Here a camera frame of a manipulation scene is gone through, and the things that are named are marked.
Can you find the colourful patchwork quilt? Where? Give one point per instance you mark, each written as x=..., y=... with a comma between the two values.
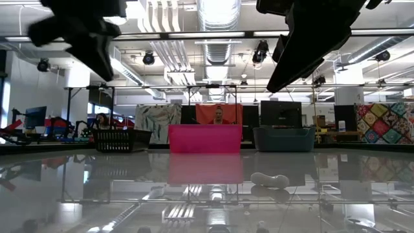
x=385, y=123

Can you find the cardboard box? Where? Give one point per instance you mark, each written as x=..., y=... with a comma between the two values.
x=318, y=120

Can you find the black panel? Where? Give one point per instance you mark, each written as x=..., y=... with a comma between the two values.
x=188, y=115
x=250, y=119

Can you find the orange hanging cloth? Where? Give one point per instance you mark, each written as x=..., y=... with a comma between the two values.
x=203, y=113

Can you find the dark desk monitor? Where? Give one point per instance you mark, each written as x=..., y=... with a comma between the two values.
x=35, y=116

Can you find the person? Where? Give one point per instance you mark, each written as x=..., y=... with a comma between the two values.
x=219, y=116
x=103, y=121

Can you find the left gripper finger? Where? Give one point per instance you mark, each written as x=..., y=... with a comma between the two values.
x=82, y=55
x=108, y=61

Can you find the teal plastic bin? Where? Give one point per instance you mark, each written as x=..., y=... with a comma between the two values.
x=284, y=140

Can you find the black ceiling camera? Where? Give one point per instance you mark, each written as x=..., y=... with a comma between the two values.
x=148, y=59
x=383, y=55
x=43, y=65
x=260, y=53
x=319, y=80

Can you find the black metal rack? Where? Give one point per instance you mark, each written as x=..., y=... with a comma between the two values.
x=68, y=106

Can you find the black slotted basket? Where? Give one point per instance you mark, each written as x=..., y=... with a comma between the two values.
x=119, y=140

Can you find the white bottle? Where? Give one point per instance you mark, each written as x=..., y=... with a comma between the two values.
x=342, y=126

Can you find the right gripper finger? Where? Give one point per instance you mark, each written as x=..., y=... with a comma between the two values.
x=304, y=64
x=278, y=48

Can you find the floral hanging cloth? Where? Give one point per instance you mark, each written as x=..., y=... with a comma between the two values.
x=158, y=119

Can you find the pink plastic bin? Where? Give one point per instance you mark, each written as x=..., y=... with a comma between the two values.
x=205, y=139

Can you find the white plastic bone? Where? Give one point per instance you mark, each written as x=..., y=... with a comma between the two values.
x=270, y=180

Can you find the large black monitor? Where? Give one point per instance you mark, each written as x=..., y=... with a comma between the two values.
x=281, y=113

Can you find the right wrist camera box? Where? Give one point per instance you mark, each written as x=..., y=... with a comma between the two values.
x=271, y=6

